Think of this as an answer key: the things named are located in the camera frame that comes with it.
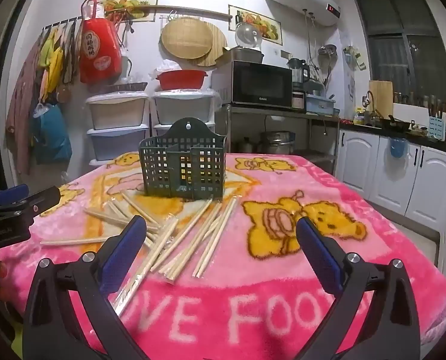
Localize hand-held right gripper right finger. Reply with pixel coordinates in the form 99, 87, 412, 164
295, 215, 422, 360

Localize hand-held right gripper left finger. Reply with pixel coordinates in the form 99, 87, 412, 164
22, 215, 149, 360

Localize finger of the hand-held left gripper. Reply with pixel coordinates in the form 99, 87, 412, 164
15, 186, 61, 218
0, 184, 29, 211

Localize pile of wooden chopsticks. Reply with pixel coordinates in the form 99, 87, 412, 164
39, 189, 239, 317

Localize green plastic utensil basket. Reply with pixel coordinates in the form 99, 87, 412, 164
138, 118, 227, 200

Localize blue hanging bag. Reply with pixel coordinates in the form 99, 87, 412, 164
33, 101, 74, 166

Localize pink hanging garment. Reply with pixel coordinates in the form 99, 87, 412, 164
5, 37, 44, 175

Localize pink printed blanket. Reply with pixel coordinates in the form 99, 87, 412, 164
0, 153, 446, 360

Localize white kitchen cabinets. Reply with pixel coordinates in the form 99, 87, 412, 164
336, 125, 446, 233

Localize large steel pot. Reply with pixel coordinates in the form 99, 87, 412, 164
260, 130, 297, 154

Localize small steel kettle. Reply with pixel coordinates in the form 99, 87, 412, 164
236, 137, 257, 154

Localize small blue plastic bag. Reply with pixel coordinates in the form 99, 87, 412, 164
389, 137, 407, 159

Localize wicker tray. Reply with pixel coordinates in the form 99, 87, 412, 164
105, 82, 149, 94

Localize steel kitchen rack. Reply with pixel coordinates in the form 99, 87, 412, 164
223, 103, 340, 173

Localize yellow hanging cloths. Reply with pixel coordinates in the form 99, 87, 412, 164
39, 26, 64, 94

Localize light blue plastic container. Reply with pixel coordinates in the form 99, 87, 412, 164
306, 95, 336, 115

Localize black wok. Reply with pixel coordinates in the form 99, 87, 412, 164
381, 116, 411, 132

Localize red shopping bag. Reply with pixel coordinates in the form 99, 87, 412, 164
78, 0, 123, 85

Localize wooden cutting board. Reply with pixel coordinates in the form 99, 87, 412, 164
369, 80, 394, 117

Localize light blue knife block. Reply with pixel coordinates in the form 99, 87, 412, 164
429, 115, 446, 139

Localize red plastic basin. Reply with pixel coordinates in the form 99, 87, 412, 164
155, 69, 209, 91

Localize black microwave oven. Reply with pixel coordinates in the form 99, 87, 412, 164
212, 60, 293, 110

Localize row of spice bottles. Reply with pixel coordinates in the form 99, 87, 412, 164
393, 92, 446, 107

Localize blender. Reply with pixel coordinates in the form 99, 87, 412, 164
287, 58, 310, 83

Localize hanging metal strainer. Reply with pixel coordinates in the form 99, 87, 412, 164
318, 44, 338, 61

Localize metal pan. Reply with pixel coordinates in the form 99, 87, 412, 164
223, 47, 265, 64

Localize round bamboo tray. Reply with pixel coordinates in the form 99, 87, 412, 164
161, 17, 213, 60

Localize round bamboo mat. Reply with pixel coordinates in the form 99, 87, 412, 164
193, 22, 228, 69

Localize dark window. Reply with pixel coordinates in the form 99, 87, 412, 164
352, 0, 446, 102

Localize glass pot lid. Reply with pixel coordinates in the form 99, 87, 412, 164
235, 22, 264, 49

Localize fruit wall poster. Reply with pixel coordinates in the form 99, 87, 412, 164
95, 0, 160, 21
228, 4, 285, 44

